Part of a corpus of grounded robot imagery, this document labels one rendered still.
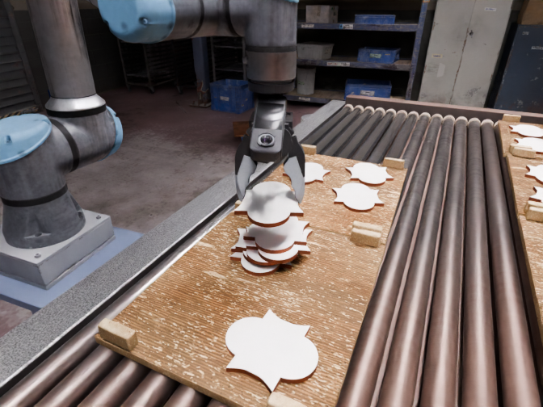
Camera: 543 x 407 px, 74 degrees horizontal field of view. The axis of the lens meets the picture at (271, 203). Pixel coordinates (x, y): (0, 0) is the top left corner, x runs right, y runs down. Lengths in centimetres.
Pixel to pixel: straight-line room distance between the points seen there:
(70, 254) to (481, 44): 505
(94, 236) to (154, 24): 54
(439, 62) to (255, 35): 485
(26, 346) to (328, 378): 44
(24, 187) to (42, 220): 7
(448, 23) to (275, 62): 480
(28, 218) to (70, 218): 7
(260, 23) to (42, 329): 56
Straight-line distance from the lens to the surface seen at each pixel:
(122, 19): 49
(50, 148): 81
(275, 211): 61
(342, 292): 64
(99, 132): 87
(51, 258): 83
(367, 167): 108
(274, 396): 48
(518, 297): 77
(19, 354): 68
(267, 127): 53
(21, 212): 84
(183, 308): 61
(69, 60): 85
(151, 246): 80
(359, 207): 86
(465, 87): 541
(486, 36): 535
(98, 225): 89
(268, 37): 54
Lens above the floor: 136
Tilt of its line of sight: 29 degrees down
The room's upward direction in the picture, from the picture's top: straight up
